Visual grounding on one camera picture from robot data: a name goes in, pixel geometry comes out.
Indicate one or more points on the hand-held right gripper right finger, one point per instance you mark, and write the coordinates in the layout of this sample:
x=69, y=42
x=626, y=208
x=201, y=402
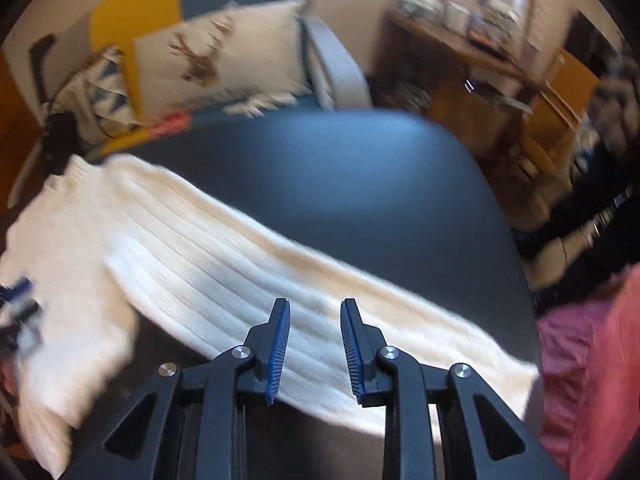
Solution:
x=352, y=350

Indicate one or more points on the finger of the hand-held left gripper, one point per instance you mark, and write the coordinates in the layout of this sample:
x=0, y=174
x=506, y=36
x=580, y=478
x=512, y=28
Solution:
x=17, y=290
x=25, y=308

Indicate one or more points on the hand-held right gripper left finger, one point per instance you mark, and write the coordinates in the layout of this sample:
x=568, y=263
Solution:
x=277, y=350

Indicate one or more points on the cream knit sweater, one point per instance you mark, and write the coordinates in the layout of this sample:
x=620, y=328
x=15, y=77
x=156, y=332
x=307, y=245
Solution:
x=200, y=270

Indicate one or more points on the black handbag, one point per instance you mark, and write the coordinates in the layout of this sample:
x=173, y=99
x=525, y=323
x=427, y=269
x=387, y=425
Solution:
x=60, y=135

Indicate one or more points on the wooden panelled wardrobe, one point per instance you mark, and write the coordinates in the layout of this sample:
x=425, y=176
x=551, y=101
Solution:
x=17, y=125

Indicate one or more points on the triangle pattern pillow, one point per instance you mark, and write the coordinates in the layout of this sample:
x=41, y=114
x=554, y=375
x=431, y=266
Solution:
x=105, y=90

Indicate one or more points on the coral pink cloth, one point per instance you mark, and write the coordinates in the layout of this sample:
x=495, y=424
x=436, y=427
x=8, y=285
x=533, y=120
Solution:
x=167, y=125

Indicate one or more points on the pink ruffled cloth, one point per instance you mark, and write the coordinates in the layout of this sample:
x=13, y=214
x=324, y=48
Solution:
x=590, y=370

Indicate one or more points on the white glove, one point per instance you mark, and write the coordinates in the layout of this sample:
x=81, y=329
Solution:
x=255, y=105

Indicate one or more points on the deer print pillow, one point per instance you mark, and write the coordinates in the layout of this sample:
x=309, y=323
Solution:
x=215, y=55

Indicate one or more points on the wooden side desk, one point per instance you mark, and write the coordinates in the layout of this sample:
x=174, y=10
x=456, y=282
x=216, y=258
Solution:
x=450, y=60

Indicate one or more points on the yellow wooden chair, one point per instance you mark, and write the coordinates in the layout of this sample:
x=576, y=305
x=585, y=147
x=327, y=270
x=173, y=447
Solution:
x=560, y=110

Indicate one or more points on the clear desk organiser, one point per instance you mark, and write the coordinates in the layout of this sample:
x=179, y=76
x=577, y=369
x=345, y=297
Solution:
x=492, y=30

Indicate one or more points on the white canister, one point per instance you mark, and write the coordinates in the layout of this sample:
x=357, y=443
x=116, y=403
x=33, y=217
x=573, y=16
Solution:
x=456, y=16

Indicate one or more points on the cluster of glass jars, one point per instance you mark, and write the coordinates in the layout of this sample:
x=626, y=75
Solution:
x=420, y=2

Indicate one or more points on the dark fur coat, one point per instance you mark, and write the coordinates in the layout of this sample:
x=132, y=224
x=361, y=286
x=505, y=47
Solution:
x=615, y=110

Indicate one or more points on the patterned curtain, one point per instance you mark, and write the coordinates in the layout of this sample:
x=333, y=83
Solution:
x=525, y=0

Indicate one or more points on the black upright post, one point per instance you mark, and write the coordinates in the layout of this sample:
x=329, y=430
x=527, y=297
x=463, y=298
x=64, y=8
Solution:
x=40, y=65

